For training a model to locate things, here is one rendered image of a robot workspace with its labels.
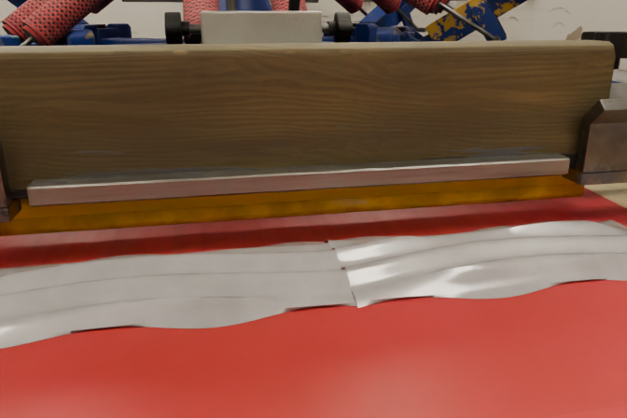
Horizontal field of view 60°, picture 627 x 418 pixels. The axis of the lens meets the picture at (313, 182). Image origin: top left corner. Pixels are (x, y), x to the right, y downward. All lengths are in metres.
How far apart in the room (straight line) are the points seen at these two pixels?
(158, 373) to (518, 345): 0.13
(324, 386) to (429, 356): 0.04
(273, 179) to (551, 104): 0.17
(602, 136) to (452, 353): 0.19
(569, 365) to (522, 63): 0.18
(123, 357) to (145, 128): 0.12
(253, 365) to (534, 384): 0.10
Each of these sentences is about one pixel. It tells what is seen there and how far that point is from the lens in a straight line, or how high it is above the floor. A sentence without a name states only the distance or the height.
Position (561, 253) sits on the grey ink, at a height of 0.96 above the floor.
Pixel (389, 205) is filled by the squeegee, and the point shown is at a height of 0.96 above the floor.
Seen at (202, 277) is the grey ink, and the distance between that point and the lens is 0.25.
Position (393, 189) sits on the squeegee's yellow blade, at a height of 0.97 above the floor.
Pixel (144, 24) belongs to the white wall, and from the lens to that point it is 4.46.
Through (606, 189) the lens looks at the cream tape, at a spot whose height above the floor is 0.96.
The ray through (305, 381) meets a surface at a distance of 0.20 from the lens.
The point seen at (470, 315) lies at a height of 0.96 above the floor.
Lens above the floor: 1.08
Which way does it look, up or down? 18 degrees down
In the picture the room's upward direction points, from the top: straight up
